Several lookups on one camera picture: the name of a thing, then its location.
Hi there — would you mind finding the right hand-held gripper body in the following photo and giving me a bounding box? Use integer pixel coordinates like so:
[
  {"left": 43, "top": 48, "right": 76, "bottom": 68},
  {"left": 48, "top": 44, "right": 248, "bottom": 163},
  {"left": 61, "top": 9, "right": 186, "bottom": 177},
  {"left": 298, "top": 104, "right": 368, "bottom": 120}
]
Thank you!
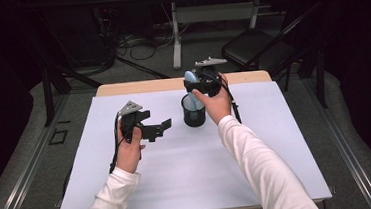
[{"left": 192, "top": 55, "right": 231, "bottom": 99}]

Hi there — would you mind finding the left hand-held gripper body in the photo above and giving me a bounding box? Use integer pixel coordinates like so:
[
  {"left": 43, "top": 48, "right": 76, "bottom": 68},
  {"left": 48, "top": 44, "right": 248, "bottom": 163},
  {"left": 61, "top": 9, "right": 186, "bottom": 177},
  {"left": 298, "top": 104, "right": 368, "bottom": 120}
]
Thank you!
[{"left": 116, "top": 98, "right": 164, "bottom": 146}]

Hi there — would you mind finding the light blue hairbrush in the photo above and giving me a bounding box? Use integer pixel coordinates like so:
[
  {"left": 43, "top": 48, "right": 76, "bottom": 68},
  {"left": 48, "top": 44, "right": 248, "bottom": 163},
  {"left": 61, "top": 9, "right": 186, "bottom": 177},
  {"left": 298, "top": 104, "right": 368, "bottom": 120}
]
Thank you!
[{"left": 183, "top": 69, "right": 204, "bottom": 112}]

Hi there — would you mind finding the black mesh pen cup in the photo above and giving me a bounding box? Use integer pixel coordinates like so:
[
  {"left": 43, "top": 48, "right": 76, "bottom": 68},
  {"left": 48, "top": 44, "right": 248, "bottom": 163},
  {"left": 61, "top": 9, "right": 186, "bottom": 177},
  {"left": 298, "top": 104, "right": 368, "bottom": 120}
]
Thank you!
[{"left": 180, "top": 92, "right": 209, "bottom": 129}]

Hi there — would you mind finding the person's right hand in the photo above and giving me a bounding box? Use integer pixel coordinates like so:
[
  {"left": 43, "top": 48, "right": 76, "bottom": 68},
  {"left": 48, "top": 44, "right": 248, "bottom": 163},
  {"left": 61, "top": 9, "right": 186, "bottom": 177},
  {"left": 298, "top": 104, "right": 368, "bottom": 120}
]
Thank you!
[{"left": 190, "top": 72, "right": 235, "bottom": 128}]

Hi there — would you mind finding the person's left hand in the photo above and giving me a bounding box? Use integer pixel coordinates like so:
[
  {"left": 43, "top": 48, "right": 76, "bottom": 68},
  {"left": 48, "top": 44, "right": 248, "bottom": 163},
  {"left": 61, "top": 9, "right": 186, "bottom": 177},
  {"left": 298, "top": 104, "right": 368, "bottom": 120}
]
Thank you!
[{"left": 113, "top": 119, "right": 149, "bottom": 176}]

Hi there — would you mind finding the white board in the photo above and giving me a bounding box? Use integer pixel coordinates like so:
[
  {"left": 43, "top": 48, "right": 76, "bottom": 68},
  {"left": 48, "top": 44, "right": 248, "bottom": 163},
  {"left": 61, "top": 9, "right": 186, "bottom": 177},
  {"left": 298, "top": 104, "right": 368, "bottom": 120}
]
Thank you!
[{"left": 46, "top": 77, "right": 334, "bottom": 209}]

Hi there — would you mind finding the black folding chair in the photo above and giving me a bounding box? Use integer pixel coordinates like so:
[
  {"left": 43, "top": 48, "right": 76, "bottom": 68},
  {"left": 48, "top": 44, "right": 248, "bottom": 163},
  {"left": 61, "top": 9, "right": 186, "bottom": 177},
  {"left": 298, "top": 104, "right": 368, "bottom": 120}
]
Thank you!
[{"left": 217, "top": 2, "right": 327, "bottom": 80}]

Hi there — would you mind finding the desk with white legs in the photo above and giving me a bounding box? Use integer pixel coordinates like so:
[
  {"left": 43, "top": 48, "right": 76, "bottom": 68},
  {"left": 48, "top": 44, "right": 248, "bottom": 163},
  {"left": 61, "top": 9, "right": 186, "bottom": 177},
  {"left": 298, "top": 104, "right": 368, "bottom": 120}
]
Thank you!
[{"left": 148, "top": 0, "right": 306, "bottom": 72}]

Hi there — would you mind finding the black metal stand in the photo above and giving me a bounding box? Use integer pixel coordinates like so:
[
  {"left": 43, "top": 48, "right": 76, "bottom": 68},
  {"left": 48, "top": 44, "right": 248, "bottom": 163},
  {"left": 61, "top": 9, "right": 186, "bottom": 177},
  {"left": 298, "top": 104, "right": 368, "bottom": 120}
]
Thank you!
[
  {"left": 298, "top": 47, "right": 330, "bottom": 111},
  {"left": 38, "top": 62, "right": 106, "bottom": 129}
]

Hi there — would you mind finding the left hand-held gripper black cable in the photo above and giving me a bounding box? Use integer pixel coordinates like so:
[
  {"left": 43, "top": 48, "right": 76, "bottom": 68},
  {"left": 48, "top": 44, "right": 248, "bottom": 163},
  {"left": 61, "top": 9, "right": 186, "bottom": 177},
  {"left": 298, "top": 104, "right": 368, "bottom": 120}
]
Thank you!
[{"left": 104, "top": 112, "right": 131, "bottom": 175}]

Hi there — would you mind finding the hand-held gripper black cable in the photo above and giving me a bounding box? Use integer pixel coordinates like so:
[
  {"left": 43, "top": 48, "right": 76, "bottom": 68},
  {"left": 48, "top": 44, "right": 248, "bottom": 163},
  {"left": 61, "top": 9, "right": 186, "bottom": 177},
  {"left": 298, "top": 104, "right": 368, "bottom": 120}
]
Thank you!
[
  {"left": 209, "top": 68, "right": 243, "bottom": 127},
  {"left": 104, "top": 112, "right": 131, "bottom": 175}
]

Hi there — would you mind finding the right hand-held gripper black cable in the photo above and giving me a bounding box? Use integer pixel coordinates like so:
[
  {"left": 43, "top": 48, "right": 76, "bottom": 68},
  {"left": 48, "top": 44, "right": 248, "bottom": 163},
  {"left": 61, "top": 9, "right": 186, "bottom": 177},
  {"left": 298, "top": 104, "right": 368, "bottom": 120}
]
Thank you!
[{"left": 209, "top": 68, "right": 243, "bottom": 127}]

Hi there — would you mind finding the tangle of floor cables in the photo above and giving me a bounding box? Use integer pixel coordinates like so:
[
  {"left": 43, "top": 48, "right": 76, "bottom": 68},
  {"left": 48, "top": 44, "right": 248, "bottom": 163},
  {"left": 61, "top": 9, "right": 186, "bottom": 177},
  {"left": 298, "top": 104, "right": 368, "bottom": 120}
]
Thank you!
[{"left": 114, "top": 28, "right": 178, "bottom": 63}]

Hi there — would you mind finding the metal floor rail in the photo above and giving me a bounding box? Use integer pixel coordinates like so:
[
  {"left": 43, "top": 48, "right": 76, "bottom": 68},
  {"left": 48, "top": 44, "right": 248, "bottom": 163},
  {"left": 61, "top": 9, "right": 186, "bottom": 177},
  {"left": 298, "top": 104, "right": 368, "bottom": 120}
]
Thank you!
[
  {"left": 300, "top": 69, "right": 371, "bottom": 209},
  {"left": 0, "top": 93, "right": 79, "bottom": 209}
]

